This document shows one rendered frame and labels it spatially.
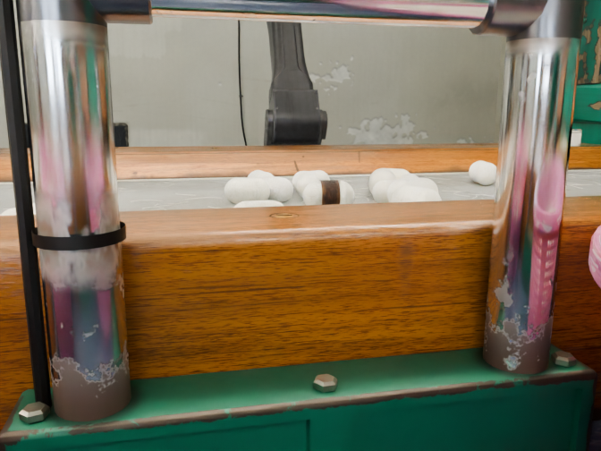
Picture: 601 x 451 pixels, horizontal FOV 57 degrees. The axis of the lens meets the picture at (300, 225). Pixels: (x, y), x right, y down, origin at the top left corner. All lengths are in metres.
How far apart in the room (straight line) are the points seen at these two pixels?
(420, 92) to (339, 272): 2.43
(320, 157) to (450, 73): 2.12
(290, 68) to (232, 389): 0.69
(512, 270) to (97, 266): 0.14
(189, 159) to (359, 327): 0.38
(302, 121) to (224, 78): 1.64
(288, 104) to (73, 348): 0.67
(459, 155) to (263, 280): 0.46
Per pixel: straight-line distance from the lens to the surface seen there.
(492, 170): 0.52
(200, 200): 0.42
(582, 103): 0.84
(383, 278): 0.21
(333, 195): 0.37
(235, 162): 0.56
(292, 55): 0.86
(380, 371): 0.21
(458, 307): 0.23
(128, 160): 0.57
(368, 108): 2.54
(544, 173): 0.20
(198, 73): 2.43
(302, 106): 0.82
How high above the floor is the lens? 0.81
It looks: 12 degrees down
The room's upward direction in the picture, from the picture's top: straight up
